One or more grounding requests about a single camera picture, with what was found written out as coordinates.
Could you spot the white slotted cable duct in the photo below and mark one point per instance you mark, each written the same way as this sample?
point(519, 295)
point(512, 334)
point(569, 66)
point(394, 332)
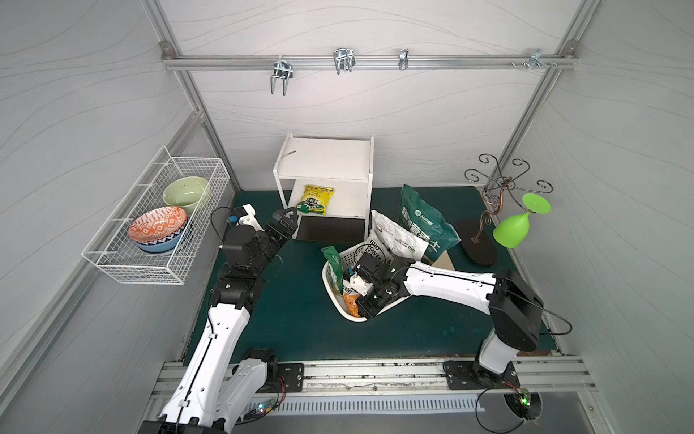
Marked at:
point(381, 405)

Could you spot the white two-tier shelf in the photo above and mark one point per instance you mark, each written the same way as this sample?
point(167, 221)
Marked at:
point(345, 165)

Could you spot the aluminium top rail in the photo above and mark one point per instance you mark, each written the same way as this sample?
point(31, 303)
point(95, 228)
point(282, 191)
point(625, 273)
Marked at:
point(388, 62)

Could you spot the white green fertilizer bag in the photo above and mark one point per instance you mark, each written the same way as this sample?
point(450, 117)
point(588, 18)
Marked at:
point(399, 241)

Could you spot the white wire wall basket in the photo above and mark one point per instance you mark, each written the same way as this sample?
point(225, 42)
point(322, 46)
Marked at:
point(113, 252)

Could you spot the black white soil bag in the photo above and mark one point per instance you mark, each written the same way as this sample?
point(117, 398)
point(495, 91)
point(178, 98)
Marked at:
point(373, 247)

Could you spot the orange patterned bowl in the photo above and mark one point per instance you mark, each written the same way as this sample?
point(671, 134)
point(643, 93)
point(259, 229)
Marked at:
point(157, 224)

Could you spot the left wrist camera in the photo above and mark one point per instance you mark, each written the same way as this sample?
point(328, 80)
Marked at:
point(244, 215)

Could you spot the yellow green seed bag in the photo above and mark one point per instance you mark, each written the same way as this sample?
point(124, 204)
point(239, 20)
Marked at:
point(315, 200)

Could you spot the light green bowl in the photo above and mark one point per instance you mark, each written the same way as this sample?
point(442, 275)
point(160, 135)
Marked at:
point(186, 193)

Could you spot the green plastic goblet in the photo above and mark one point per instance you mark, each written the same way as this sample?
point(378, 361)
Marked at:
point(512, 231)

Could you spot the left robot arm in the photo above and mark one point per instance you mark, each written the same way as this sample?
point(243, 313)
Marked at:
point(204, 402)

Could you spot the white perforated plastic basket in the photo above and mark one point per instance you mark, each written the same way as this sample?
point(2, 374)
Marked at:
point(349, 257)

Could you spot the bronze curly wire stand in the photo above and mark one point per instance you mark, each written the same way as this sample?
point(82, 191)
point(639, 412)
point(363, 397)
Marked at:
point(475, 242)

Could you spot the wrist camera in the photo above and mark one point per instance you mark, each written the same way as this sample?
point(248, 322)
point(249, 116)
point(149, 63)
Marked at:
point(360, 276)
point(244, 215)

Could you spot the orange white small bag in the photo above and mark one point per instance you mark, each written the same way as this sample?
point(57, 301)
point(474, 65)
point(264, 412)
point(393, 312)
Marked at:
point(350, 303)

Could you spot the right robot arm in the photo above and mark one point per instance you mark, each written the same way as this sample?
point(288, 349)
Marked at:
point(514, 307)

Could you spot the metal double hook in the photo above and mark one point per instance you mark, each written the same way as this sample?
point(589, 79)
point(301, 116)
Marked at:
point(282, 72)

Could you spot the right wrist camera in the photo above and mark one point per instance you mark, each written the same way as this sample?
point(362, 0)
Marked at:
point(360, 276)

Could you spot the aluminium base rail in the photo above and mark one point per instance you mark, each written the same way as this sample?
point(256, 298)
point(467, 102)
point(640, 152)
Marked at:
point(425, 376)

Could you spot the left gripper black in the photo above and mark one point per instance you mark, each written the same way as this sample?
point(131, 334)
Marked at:
point(282, 225)

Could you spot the green white-striped fertilizer bag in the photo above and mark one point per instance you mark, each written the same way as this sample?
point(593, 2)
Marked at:
point(335, 268)

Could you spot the blue bowl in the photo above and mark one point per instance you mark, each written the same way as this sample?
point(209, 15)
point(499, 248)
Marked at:
point(163, 245)

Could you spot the dark green fertilizer bag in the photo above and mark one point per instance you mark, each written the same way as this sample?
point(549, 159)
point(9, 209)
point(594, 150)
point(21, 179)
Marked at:
point(427, 223)

